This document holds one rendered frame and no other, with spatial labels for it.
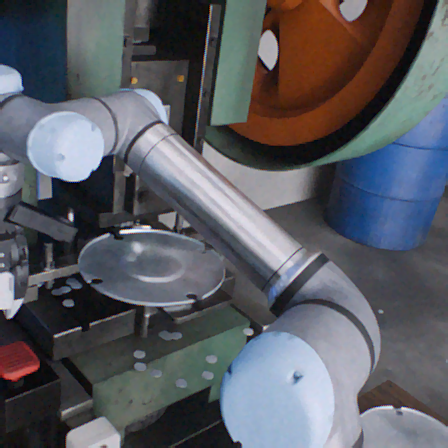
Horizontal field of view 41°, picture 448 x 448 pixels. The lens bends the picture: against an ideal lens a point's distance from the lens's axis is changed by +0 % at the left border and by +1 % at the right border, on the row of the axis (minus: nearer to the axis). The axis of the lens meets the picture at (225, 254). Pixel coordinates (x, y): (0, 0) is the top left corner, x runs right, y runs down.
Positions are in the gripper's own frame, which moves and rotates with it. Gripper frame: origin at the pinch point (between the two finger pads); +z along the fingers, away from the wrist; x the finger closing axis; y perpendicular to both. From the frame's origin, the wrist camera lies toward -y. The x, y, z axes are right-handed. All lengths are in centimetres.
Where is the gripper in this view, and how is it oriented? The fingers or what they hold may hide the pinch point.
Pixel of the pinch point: (12, 308)
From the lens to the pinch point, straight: 95.6
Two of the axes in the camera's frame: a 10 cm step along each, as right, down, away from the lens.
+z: -1.5, 8.7, 4.8
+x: 6.5, 4.5, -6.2
